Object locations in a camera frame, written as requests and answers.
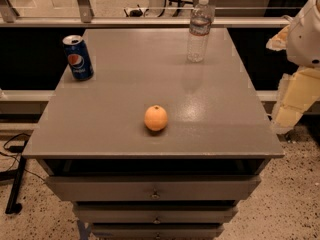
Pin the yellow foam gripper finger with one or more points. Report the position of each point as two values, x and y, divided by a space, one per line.
279 41
296 94

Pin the top grey drawer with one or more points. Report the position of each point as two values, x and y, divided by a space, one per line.
153 188

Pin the blue Pepsi can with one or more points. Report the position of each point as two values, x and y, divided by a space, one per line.
78 57

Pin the black metal stand leg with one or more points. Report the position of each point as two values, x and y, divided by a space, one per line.
13 207

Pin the grey drawer cabinet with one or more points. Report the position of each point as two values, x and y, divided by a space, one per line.
153 146

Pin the grey drawer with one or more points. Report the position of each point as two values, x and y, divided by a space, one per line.
157 231
157 213
153 188

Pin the orange fruit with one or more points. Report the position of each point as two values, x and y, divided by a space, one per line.
155 118

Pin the clear plastic water bottle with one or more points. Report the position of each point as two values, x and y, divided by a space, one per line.
199 30

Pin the bottom grey drawer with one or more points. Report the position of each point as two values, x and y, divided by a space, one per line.
157 231

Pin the black office chair base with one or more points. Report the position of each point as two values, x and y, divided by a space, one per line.
179 5

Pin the middle grey drawer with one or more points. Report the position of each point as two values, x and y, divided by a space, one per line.
157 213

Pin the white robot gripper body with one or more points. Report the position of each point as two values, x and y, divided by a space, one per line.
305 39

